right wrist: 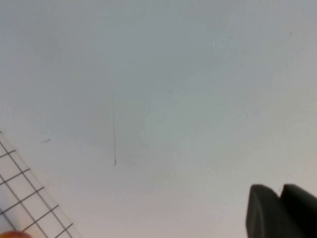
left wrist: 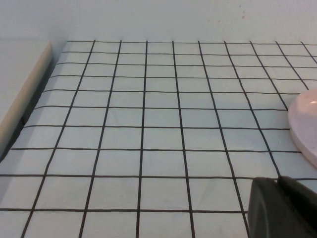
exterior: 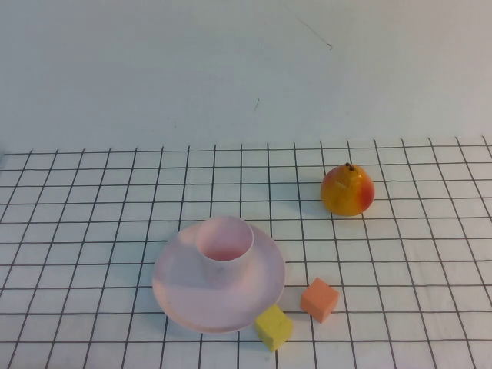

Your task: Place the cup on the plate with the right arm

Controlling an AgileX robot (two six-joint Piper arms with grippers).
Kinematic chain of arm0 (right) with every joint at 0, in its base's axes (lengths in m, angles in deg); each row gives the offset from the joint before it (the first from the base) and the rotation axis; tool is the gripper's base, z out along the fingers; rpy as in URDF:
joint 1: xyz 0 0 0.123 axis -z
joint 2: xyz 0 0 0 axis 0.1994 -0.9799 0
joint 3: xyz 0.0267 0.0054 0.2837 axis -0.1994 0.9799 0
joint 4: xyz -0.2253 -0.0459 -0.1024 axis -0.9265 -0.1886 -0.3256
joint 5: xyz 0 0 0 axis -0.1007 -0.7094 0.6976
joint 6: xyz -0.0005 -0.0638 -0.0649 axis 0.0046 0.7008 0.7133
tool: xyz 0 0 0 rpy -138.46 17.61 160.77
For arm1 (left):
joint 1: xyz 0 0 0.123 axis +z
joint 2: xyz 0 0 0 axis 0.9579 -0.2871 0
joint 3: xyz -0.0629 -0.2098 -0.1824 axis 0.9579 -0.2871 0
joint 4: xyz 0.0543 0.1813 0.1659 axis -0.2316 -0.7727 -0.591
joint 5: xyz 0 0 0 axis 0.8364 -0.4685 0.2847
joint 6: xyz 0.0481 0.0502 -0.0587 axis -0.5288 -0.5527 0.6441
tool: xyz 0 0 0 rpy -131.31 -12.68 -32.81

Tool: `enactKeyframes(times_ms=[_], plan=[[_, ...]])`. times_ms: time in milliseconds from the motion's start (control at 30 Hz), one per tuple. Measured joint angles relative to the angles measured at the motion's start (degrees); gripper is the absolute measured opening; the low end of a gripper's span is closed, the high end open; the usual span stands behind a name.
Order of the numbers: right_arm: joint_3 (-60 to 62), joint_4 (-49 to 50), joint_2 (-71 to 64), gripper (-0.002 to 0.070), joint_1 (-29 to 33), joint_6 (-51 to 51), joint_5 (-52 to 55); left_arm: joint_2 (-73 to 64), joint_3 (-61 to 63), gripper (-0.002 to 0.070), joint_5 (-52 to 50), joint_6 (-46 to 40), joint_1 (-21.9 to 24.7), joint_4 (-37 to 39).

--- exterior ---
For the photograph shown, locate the yellow foam cube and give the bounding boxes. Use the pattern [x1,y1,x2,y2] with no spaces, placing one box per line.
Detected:
[253,304,294,353]

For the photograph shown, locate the orange foam cube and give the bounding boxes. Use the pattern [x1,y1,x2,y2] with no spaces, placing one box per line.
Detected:
[299,277,341,324]

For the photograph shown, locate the pink plastic cup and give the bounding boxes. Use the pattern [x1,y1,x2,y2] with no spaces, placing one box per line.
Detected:
[194,216,255,288]

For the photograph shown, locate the pink round plate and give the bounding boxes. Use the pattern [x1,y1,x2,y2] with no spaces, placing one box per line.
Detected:
[151,221,288,334]

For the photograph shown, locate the white black-grid tablecloth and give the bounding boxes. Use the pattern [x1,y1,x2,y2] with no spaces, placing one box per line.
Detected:
[0,136,492,369]

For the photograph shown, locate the yellow red toy pear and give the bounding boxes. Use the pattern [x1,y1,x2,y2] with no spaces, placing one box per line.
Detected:
[320,161,376,217]

